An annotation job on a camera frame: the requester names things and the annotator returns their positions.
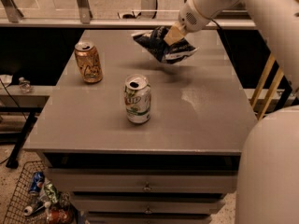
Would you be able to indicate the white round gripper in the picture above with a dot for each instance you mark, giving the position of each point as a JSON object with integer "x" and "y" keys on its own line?
{"x": 193, "y": 15}

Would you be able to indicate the blue chip bag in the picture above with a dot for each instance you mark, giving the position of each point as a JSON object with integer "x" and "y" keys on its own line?
{"x": 153, "y": 42}

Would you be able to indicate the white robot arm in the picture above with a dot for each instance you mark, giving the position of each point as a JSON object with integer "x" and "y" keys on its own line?
{"x": 268, "y": 176}

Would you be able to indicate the white green 7up can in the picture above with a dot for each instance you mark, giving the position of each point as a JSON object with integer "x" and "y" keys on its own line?
{"x": 137, "y": 98}

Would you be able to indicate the orange soda can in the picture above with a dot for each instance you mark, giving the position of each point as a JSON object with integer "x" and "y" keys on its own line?
{"x": 88, "y": 61}

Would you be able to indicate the blue pepsi can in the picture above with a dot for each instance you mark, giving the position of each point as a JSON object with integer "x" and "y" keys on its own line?
{"x": 37, "y": 182}

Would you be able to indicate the green crumpled can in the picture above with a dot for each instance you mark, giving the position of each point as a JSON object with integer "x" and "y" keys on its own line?
{"x": 51, "y": 192}

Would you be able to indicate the red soda can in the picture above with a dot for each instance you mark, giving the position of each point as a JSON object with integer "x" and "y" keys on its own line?
{"x": 59, "y": 216}

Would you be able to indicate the top drawer knob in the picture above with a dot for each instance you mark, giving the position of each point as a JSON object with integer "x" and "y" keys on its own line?
{"x": 147, "y": 187}

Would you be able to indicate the drawer knob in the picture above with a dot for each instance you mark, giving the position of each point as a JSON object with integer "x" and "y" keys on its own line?
{"x": 147, "y": 187}
{"x": 148, "y": 211}

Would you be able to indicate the grey side bench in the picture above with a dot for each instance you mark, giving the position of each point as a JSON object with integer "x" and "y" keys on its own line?
{"x": 14, "y": 101}

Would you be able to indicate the small glass jar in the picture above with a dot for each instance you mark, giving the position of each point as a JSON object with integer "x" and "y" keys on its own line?
{"x": 24, "y": 85}

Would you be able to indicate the metal railing frame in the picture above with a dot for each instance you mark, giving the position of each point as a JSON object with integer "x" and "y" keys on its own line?
{"x": 127, "y": 14}

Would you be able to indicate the wire mesh basket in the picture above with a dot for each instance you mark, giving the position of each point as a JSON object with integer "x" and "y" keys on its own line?
{"x": 21, "y": 198}

